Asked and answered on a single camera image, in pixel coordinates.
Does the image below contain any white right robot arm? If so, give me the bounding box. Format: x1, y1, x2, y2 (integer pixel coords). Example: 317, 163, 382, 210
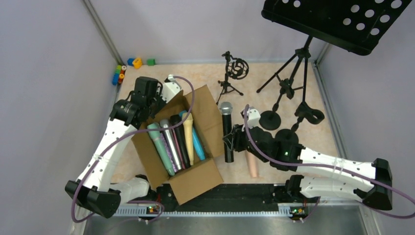
223, 124, 392, 211

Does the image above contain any silver grey microphone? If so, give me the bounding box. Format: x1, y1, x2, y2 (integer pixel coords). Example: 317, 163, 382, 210
160, 119, 183, 172

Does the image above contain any black round-base stand with holder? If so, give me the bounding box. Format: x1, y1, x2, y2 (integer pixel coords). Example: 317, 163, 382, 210
275, 101, 325, 143

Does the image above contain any black round-base stand with clip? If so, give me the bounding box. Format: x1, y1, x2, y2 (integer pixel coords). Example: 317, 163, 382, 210
259, 78, 295, 131

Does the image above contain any teal blue microphone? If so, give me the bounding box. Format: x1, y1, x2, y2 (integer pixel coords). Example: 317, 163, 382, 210
192, 127, 206, 161

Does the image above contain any black shock mount tripod stand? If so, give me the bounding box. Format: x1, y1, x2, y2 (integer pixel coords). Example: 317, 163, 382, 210
216, 51, 249, 104

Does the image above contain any black music stand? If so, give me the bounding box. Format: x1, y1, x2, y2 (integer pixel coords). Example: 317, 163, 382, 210
256, 0, 413, 108

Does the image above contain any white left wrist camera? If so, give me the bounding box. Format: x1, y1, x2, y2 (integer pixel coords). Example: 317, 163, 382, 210
161, 74, 182, 103

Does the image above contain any cream yellow microphone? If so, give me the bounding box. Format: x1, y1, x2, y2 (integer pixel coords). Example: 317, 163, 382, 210
182, 112, 194, 166

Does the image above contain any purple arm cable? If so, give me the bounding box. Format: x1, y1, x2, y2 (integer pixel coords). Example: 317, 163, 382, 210
243, 104, 415, 220
70, 75, 196, 224

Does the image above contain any beige pink microphone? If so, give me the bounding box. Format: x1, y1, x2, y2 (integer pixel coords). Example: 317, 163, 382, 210
245, 151, 259, 178

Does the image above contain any blue toy block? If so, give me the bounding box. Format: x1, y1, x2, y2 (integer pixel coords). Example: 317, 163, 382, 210
127, 58, 135, 66

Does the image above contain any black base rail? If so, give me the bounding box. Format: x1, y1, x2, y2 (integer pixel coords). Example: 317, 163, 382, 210
136, 183, 309, 218

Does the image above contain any green toy block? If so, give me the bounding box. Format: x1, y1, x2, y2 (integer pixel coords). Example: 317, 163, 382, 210
146, 58, 156, 66

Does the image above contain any green cylinder toy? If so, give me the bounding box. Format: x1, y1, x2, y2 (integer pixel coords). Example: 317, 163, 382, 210
115, 65, 122, 74

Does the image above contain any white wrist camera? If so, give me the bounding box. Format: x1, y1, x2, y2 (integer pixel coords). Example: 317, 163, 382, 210
161, 74, 182, 103
247, 107, 261, 128

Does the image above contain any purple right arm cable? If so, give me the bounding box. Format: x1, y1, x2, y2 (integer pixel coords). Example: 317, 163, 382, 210
243, 104, 415, 220

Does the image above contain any black microphone silver grille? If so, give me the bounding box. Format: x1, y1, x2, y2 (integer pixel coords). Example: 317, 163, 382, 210
219, 101, 234, 163

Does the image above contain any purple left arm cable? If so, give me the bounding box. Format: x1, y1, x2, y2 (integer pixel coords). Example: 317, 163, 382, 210
70, 75, 196, 224

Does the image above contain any blue cylinder toy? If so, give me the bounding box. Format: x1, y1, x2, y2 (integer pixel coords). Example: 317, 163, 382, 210
112, 73, 120, 86

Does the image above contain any mint green microphone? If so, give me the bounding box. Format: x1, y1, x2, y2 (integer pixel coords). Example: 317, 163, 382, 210
148, 131, 176, 176

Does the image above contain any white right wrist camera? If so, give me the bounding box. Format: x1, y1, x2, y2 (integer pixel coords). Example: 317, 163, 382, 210
247, 107, 261, 128

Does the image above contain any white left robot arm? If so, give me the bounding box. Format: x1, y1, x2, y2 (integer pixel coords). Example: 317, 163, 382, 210
65, 76, 166, 218

